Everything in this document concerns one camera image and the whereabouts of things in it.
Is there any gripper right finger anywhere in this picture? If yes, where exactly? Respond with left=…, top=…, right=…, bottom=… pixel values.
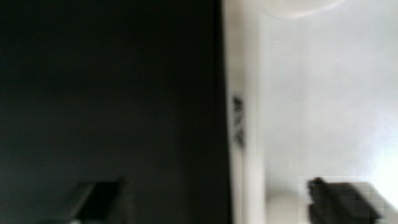
left=308, top=177, right=398, bottom=224

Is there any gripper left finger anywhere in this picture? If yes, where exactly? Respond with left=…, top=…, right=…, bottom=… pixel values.
left=56, top=178, right=129, bottom=224

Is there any white square tabletop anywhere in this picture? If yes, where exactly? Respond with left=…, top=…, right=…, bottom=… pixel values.
left=223, top=0, right=398, bottom=224

